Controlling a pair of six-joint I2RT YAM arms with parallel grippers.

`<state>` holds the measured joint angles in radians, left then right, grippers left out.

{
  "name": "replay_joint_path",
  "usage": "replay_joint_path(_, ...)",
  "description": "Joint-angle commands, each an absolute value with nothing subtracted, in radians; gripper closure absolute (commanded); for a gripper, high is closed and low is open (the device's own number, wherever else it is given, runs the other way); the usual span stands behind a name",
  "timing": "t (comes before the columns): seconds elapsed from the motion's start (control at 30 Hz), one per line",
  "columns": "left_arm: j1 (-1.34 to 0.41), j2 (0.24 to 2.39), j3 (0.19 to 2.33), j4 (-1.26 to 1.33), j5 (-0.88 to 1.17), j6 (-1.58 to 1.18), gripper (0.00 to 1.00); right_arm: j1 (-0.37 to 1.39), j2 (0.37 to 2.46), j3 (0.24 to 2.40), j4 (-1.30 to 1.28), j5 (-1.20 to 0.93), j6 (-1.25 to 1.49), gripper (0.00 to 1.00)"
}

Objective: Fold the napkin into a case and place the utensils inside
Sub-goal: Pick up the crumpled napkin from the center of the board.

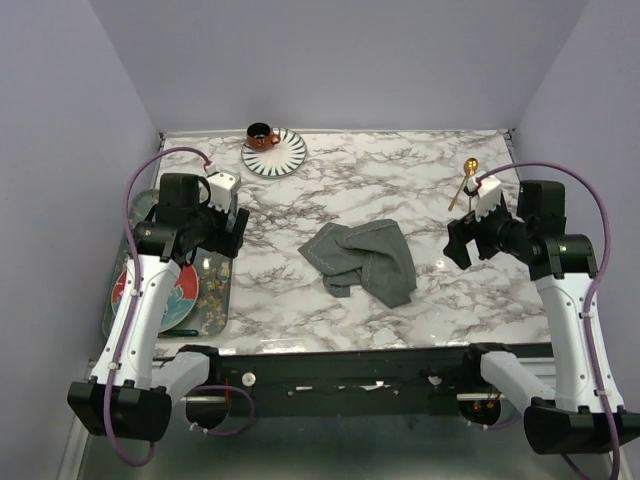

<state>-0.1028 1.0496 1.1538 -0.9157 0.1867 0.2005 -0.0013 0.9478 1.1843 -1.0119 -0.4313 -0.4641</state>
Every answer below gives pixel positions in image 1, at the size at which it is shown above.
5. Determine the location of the gold spoon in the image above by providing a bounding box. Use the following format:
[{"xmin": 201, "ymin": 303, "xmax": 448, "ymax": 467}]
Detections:
[{"xmin": 448, "ymin": 157, "xmax": 479, "ymax": 212}]

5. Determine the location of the green floral tray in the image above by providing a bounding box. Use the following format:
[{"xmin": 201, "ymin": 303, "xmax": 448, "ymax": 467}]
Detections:
[{"xmin": 102, "ymin": 190, "xmax": 232, "ymax": 338}]

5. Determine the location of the grey cloth napkin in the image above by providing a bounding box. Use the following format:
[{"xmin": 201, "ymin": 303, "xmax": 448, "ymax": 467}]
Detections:
[{"xmin": 299, "ymin": 219, "xmax": 417, "ymax": 309}]

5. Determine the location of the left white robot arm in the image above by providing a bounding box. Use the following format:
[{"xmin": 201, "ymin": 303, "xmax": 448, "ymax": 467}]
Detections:
[{"xmin": 67, "ymin": 172, "xmax": 249, "ymax": 442}]

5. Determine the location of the red and blue plate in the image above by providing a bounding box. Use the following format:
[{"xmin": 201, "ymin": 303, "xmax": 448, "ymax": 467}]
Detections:
[{"xmin": 110, "ymin": 266, "xmax": 199, "ymax": 333}]

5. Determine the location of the red and black cup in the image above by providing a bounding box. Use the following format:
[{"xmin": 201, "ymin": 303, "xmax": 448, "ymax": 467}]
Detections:
[{"xmin": 246, "ymin": 122, "xmax": 281, "ymax": 151}]

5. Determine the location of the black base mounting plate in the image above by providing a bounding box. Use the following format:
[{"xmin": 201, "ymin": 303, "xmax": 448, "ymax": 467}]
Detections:
[{"xmin": 183, "ymin": 346, "xmax": 495, "ymax": 427}]

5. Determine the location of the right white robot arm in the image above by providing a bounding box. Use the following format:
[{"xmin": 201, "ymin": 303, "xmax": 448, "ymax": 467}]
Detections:
[{"xmin": 444, "ymin": 176, "xmax": 639, "ymax": 455}]

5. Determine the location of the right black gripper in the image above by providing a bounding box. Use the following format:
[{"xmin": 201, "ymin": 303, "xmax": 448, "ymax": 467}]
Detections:
[{"xmin": 442, "ymin": 191, "xmax": 532, "ymax": 269}]

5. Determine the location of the white striped saucer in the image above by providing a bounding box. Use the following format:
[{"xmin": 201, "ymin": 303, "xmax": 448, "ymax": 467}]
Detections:
[{"xmin": 241, "ymin": 127, "xmax": 308, "ymax": 178}]

